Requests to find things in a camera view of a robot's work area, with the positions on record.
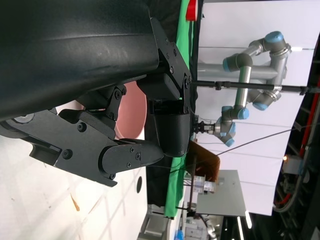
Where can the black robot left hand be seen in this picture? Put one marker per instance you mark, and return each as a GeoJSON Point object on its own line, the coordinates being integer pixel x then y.
{"type": "Point", "coordinates": [75, 50]}

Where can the pink plastic bowl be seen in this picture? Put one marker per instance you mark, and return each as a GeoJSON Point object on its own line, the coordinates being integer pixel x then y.
{"type": "Point", "coordinates": [120, 133]}
{"type": "Point", "coordinates": [132, 110]}

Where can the black industrial arm gripper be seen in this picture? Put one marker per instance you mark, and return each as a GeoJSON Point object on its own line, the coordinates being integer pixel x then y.
{"type": "Point", "coordinates": [203, 127]}

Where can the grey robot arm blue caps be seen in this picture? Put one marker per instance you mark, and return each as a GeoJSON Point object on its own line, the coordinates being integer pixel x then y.
{"type": "Point", "coordinates": [245, 73]}

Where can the green backdrop cloth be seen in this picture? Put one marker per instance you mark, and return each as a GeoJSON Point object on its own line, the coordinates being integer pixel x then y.
{"type": "Point", "coordinates": [183, 30]}

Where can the small red object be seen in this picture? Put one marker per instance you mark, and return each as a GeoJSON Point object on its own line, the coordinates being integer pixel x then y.
{"type": "Point", "coordinates": [192, 11]}

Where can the black round table grommet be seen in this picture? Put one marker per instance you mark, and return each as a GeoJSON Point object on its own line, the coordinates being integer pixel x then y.
{"type": "Point", "coordinates": [139, 184]}

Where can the small orange sliver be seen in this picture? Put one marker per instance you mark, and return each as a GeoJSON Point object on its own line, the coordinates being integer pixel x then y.
{"type": "Point", "coordinates": [75, 205]}

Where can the black boom pole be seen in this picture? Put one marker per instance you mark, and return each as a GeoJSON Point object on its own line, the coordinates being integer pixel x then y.
{"type": "Point", "coordinates": [260, 86]}

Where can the clear plastic box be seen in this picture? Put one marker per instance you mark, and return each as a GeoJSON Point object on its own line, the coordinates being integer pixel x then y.
{"type": "Point", "coordinates": [207, 186]}

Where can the white backdrop screen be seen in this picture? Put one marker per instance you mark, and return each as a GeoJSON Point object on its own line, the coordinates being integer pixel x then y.
{"type": "Point", "coordinates": [250, 155]}

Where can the grey flat plate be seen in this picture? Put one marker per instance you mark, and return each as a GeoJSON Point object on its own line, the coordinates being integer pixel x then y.
{"type": "Point", "coordinates": [225, 195]}

